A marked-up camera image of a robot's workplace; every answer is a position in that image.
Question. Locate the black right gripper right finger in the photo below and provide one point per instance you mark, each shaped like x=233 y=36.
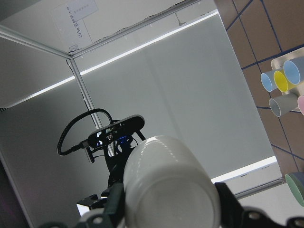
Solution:
x=233 y=215

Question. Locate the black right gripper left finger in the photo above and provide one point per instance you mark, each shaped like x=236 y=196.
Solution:
x=103 y=212

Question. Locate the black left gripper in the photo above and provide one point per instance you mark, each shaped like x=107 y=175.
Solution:
x=116 y=165

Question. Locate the white plastic cup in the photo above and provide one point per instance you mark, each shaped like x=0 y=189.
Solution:
x=166 y=187

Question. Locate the grey plastic cup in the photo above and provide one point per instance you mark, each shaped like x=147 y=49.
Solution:
x=283 y=104

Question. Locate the pink plastic cup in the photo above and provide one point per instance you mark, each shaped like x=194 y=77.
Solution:
x=300 y=102

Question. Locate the light blue cup near grey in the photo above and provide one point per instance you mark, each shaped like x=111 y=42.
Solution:
x=268 y=82

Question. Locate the yellow plastic cup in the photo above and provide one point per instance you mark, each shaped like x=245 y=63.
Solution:
x=281 y=81

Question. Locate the light blue cup near pink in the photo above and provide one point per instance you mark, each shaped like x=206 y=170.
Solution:
x=294 y=70

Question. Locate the blue bowl under green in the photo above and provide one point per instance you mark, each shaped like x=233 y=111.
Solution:
x=298 y=175

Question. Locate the beige plastic tray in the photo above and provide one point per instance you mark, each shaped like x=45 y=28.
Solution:
x=278 y=63

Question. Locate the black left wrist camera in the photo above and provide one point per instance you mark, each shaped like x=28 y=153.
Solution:
x=116 y=131

